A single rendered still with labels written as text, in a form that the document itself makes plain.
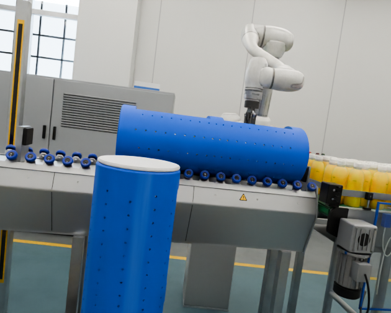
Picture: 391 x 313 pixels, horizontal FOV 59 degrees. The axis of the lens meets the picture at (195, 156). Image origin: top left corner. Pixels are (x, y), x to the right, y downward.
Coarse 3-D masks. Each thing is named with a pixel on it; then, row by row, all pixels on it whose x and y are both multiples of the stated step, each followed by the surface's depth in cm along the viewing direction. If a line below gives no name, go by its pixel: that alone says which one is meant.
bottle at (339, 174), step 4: (336, 168) 164; (340, 168) 162; (344, 168) 163; (332, 172) 166; (336, 172) 163; (340, 172) 162; (344, 172) 162; (332, 176) 165; (336, 176) 162; (340, 176) 162; (344, 176) 162; (332, 180) 164; (336, 180) 162; (340, 180) 162; (344, 180) 162; (344, 184) 162; (344, 188) 163
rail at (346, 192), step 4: (344, 192) 157; (348, 192) 158; (352, 192) 158; (356, 192) 158; (360, 192) 158; (364, 192) 159; (352, 196) 158; (356, 196) 158; (360, 196) 159; (364, 196) 159; (376, 196) 160; (380, 196) 160; (384, 196) 160; (388, 196) 161; (388, 200) 161
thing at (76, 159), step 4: (40, 156) 166; (56, 156) 166; (60, 156) 166; (76, 156) 167; (56, 160) 168; (60, 160) 168; (76, 160) 168; (80, 160) 169; (92, 160) 168; (92, 164) 170; (212, 176) 180; (244, 180) 183; (288, 184) 186
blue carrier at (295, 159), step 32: (128, 128) 147; (160, 128) 150; (192, 128) 153; (224, 128) 156; (256, 128) 161; (288, 128) 174; (192, 160) 154; (224, 160) 155; (256, 160) 157; (288, 160) 159
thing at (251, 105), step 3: (246, 102) 171; (249, 102) 170; (252, 102) 170; (255, 102) 170; (258, 102) 171; (246, 105) 171; (249, 105) 170; (252, 105) 170; (255, 105) 170; (258, 105) 171; (249, 108) 172; (252, 108) 170; (255, 108) 170; (258, 108) 172; (246, 111) 177; (249, 111) 172; (252, 111) 170; (249, 114) 171; (249, 117) 172
